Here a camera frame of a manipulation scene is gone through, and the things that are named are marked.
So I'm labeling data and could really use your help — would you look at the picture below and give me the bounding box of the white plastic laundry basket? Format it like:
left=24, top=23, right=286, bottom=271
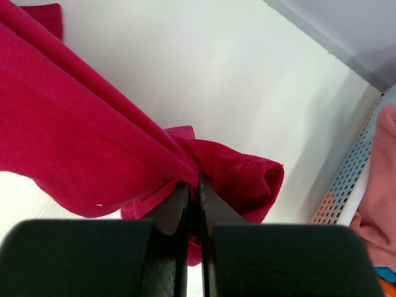
left=311, top=85, right=396, bottom=226

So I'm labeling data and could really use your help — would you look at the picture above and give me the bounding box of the salmon pink t shirt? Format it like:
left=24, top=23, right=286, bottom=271
left=350, top=104, right=395, bottom=271

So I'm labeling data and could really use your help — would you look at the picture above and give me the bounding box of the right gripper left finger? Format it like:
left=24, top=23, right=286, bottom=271
left=1, top=183, right=189, bottom=296

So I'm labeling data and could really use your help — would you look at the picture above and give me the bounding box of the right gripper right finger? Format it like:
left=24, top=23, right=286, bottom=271
left=199, top=175, right=384, bottom=296

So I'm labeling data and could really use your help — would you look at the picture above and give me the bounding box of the crimson red t shirt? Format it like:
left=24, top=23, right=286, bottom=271
left=0, top=0, right=285, bottom=267

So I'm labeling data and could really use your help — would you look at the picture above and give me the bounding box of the bright red t shirt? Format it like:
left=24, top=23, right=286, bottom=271
left=379, top=278, right=396, bottom=297

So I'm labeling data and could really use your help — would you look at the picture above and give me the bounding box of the turquoise t shirt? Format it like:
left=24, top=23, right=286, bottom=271
left=375, top=267, right=396, bottom=284

